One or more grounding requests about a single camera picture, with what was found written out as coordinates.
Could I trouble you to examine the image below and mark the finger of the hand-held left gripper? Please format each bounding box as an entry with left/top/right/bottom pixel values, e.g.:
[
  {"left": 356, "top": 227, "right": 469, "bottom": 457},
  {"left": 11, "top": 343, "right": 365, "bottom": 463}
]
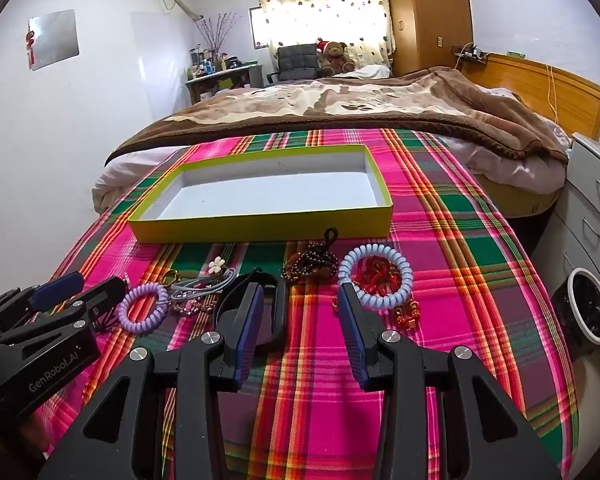
[
  {"left": 0, "top": 271, "right": 87, "bottom": 332},
  {"left": 0, "top": 277, "right": 128, "bottom": 349}
]

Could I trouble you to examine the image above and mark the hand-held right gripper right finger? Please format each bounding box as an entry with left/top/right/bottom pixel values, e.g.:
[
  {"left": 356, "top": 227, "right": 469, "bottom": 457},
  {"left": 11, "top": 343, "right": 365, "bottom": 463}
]
[{"left": 337, "top": 282, "right": 563, "bottom": 480}]

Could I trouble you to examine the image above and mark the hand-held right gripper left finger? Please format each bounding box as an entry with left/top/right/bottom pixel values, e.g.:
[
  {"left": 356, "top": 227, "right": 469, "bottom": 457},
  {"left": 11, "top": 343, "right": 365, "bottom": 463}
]
[{"left": 37, "top": 282, "right": 266, "bottom": 480}]

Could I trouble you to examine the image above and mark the black wristband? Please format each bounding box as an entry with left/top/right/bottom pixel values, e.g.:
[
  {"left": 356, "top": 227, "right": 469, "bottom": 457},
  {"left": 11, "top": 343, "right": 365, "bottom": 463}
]
[{"left": 214, "top": 269, "right": 288, "bottom": 351}]

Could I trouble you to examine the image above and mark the purple coil hair tie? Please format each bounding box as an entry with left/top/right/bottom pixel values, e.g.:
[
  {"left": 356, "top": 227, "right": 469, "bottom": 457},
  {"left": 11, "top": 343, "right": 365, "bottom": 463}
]
[{"left": 117, "top": 284, "right": 170, "bottom": 333}]

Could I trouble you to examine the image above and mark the red and gold knot ornament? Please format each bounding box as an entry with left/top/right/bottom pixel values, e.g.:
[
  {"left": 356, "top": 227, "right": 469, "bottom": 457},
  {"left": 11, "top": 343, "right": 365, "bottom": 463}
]
[{"left": 390, "top": 297, "right": 423, "bottom": 331}]

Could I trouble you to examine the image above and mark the pink rhinestone chain bracelet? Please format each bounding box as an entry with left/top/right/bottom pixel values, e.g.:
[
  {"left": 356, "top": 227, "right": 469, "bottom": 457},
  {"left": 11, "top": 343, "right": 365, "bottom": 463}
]
[{"left": 170, "top": 297, "right": 218, "bottom": 317}]

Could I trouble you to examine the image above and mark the grey flower hair tie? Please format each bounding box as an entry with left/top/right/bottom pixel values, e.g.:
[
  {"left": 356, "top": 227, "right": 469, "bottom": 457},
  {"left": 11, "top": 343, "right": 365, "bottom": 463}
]
[{"left": 170, "top": 256, "right": 238, "bottom": 303}]

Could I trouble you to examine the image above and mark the light blue coil hair tie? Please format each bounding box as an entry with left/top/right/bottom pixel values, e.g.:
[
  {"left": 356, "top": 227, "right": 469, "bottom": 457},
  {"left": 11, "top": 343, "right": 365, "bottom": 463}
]
[{"left": 337, "top": 244, "right": 414, "bottom": 311}]

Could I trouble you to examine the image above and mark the yellow-green shallow cardboard box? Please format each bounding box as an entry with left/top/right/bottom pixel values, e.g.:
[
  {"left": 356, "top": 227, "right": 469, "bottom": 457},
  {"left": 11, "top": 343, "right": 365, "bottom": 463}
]
[{"left": 127, "top": 144, "right": 395, "bottom": 243}]

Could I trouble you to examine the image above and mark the pink plaid blanket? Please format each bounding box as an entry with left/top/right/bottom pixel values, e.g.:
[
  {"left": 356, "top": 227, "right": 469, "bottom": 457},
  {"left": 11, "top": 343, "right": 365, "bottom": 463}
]
[{"left": 35, "top": 129, "right": 581, "bottom": 480}]

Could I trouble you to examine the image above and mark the yellow mattress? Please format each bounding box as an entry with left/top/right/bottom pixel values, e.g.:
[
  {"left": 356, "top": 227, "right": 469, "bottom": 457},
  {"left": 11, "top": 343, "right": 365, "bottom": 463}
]
[{"left": 480, "top": 180, "right": 563, "bottom": 220}]

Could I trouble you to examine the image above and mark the brown fleece blanket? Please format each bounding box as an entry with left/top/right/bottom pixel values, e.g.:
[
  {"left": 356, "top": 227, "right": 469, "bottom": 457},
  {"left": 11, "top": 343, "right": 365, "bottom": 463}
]
[{"left": 105, "top": 66, "right": 571, "bottom": 166}]

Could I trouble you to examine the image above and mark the trash bin with black bag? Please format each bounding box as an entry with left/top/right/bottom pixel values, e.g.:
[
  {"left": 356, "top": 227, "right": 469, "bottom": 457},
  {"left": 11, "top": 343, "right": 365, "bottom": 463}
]
[{"left": 550, "top": 267, "right": 600, "bottom": 346}]

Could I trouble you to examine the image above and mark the cluttered shelf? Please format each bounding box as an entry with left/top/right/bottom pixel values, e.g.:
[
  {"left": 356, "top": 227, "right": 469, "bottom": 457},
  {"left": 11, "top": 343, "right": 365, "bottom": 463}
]
[{"left": 185, "top": 63, "right": 265, "bottom": 106}]

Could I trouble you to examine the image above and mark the cluster of cosmetic bottles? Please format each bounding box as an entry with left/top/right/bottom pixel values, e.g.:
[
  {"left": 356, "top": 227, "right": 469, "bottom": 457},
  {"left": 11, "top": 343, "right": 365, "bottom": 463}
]
[{"left": 186, "top": 47, "right": 256, "bottom": 81}]

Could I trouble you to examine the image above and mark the grey drawer cabinet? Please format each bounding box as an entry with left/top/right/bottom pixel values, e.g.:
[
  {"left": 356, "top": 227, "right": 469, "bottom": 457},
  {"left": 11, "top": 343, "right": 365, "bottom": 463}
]
[{"left": 550, "top": 132, "right": 600, "bottom": 306}]

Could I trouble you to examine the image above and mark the dark grey armchair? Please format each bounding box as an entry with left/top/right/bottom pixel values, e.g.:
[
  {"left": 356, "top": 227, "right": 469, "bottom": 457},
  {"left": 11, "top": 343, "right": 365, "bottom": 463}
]
[{"left": 266, "top": 44, "right": 326, "bottom": 86}]

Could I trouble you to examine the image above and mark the brown teddy bear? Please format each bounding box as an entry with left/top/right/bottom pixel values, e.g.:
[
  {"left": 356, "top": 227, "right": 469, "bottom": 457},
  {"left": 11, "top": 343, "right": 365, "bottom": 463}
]
[{"left": 316, "top": 37, "right": 356, "bottom": 77}]

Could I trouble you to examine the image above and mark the vase of purple branches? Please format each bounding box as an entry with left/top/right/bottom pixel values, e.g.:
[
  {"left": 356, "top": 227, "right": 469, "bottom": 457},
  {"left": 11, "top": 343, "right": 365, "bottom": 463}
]
[{"left": 195, "top": 10, "right": 243, "bottom": 68}]

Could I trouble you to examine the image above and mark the wooden headboard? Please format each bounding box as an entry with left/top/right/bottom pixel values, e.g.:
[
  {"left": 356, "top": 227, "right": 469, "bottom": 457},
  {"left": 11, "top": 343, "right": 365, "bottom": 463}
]
[{"left": 472, "top": 52, "right": 600, "bottom": 141}]

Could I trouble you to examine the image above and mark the wooden wardrobe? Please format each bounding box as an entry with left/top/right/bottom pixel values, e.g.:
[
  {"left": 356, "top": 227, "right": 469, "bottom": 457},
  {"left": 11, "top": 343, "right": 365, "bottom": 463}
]
[{"left": 382, "top": 0, "right": 473, "bottom": 78}]

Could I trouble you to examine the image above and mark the brown bead bracelet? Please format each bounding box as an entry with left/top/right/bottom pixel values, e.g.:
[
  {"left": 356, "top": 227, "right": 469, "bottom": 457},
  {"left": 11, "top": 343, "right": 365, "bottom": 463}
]
[{"left": 282, "top": 227, "right": 342, "bottom": 286}]

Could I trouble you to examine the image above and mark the shiny wall mirror sheet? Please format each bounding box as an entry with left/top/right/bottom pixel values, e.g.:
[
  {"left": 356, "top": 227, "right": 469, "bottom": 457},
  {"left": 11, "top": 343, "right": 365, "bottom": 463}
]
[{"left": 27, "top": 9, "right": 81, "bottom": 71}]

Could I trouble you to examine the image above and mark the wall shelf with chargers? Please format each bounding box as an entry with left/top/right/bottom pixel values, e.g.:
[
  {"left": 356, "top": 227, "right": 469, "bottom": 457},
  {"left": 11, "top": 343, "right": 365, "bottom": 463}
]
[{"left": 452, "top": 44, "right": 491, "bottom": 63}]

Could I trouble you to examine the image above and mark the white charging cable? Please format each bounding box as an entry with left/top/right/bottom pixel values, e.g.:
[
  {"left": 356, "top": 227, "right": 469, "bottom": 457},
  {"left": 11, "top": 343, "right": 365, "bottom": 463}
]
[{"left": 545, "top": 62, "right": 563, "bottom": 126}]

